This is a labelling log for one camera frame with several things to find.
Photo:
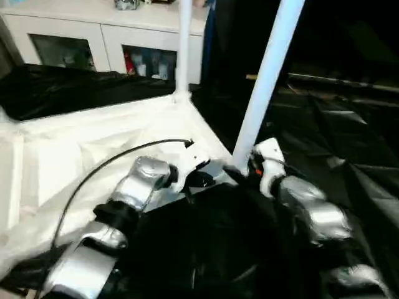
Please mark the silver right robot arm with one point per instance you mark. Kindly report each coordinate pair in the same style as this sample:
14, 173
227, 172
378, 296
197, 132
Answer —
311, 205

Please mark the black box gold label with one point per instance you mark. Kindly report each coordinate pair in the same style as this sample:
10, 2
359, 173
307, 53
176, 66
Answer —
237, 37

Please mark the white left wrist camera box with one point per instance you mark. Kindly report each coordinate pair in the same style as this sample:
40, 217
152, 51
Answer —
193, 159

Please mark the white plastic table top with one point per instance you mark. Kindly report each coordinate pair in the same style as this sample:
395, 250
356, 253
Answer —
78, 140

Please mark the grey ornament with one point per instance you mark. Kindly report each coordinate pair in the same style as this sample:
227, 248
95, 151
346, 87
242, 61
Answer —
127, 3

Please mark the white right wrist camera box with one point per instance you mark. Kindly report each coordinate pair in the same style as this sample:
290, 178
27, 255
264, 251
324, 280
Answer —
271, 155

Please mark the dark metal rod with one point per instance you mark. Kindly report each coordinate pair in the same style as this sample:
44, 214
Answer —
343, 83

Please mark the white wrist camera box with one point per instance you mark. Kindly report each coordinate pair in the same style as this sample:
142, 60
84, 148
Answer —
193, 159
271, 155

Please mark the red package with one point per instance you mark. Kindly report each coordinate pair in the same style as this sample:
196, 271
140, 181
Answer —
127, 63

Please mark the black plastic mat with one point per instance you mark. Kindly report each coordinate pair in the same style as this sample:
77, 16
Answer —
327, 140

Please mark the white glass-door cabinet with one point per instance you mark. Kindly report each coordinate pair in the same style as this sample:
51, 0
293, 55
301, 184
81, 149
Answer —
93, 21

